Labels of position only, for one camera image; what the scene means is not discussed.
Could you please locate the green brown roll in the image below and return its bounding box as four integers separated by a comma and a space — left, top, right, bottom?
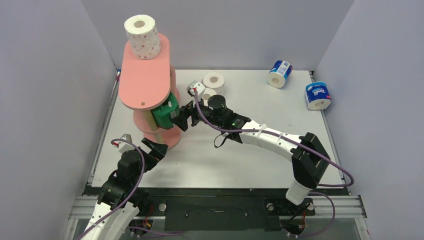
151, 92, 180, 130

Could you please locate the white dotted toilet roll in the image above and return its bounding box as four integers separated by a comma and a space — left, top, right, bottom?
202, 88, 217, 106
201, 71, 225, 95
124, 14, 161, 60

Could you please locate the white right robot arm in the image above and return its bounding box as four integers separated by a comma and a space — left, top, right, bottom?
171, 95, 331, 214

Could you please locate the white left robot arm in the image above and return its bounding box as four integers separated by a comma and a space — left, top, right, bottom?
78, 137, 168, 240

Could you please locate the pink three-tier wooden shelf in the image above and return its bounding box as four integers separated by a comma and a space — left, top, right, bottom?
118, 33, 181, 148

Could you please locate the blue white packaged roll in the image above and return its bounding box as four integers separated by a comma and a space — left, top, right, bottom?
266, 60, 293, 89

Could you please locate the blue Tempo packaged roll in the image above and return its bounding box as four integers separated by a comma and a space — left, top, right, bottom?
304, 81, 332, 111

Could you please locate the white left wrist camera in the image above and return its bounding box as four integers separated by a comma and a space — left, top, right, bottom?
111, 133, 135, 154

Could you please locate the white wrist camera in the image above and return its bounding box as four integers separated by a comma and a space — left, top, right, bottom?
111, 133, 135, 154
186, 81, 206, 100

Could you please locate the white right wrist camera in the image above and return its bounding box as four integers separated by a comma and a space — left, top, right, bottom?
186, 81, 206, 100

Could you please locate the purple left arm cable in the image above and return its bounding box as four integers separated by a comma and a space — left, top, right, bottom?
76, 138, 185, 240

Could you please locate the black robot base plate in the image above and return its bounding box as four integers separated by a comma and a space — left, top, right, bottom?
129, 188, 315, 231

